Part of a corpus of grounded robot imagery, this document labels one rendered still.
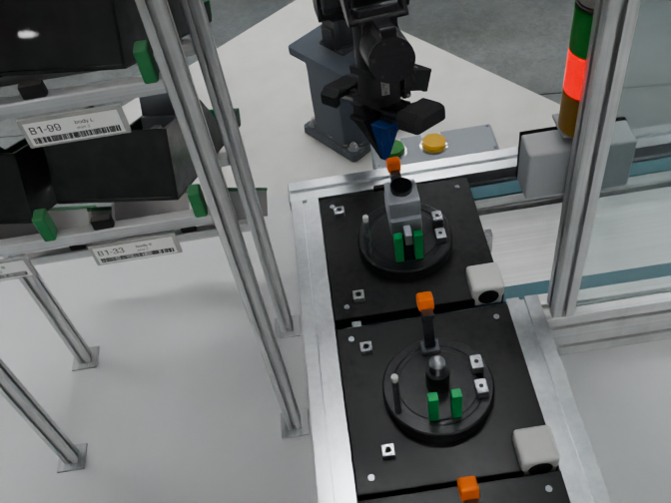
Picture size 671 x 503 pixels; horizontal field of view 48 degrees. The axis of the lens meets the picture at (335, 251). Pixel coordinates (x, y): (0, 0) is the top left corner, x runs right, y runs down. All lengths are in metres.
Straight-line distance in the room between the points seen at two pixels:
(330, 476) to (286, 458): 0.14
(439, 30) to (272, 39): 1.59
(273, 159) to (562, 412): 0.75
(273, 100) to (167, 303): 0.54
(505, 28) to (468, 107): 1.78
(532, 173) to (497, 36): 2.39
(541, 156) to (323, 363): 0.41
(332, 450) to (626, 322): 0.45
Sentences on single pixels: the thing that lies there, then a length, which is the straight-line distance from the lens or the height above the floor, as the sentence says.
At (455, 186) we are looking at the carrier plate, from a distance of 1.20.
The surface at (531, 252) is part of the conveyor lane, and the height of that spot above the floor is 0.92.
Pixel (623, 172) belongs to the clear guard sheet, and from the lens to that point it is 0.90.
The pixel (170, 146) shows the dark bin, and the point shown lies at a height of 1.35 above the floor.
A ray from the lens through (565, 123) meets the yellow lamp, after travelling 0.85.
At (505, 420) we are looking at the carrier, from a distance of 0.97.
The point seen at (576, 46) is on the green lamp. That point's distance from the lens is 0.79.
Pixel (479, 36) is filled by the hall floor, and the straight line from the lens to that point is 3.25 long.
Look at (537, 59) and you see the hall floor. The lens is 3.12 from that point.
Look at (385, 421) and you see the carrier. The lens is 0.96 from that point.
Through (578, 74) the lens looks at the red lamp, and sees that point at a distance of 0.81.
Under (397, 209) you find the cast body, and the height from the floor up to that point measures 1.07.
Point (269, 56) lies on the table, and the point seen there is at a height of 0.86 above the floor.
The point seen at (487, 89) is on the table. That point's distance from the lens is 1.57.
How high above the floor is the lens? 1.82
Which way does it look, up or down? 49 degrees down
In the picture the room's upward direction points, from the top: 10 degrees counter-clockwise
